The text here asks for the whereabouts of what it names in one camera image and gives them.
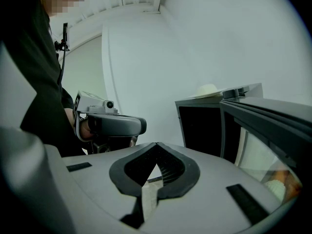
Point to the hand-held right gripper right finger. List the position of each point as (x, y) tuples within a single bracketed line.
[(214, 203)]

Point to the small gray gripper camera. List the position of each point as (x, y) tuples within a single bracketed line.
[(107, 106)]

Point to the person's left hand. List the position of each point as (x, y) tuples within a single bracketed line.
[(85, 130)]

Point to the cream domed dish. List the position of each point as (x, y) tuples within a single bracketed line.
[(207, 90)]

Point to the white ridged food item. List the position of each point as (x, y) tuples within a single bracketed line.
[(275, 190)]

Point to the person's left forearm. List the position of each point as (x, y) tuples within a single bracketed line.
[(69, 117)]

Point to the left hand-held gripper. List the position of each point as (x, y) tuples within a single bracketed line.
[(117, 125)]

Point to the orange food item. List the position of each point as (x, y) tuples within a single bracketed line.
[(291, 181)]

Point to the person's black shirt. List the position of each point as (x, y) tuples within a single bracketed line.
[(36, 82)]

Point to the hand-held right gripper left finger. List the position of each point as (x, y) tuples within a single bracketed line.
[(97, 179)]

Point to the black clip-on device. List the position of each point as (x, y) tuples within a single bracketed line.
[(64, 39)]

